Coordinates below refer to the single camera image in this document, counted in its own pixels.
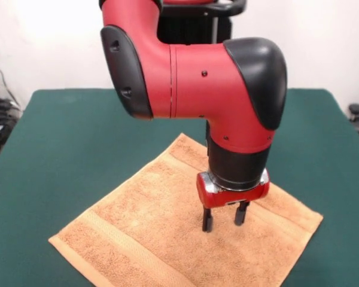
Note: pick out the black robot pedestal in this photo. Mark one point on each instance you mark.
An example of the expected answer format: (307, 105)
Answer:
(197, 21)

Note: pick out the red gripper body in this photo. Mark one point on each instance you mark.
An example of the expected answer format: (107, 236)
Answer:
(233, 197)

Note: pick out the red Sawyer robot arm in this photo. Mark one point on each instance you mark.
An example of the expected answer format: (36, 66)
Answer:
(203, 89)

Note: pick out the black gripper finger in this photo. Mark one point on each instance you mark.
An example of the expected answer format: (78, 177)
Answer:
(240, 213)
(207, 219)

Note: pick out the dark green table cloth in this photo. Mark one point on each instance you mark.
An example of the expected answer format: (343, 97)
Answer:
(48, 149)

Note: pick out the orange terry towel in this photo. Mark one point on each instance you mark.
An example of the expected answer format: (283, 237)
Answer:
(155, 233)

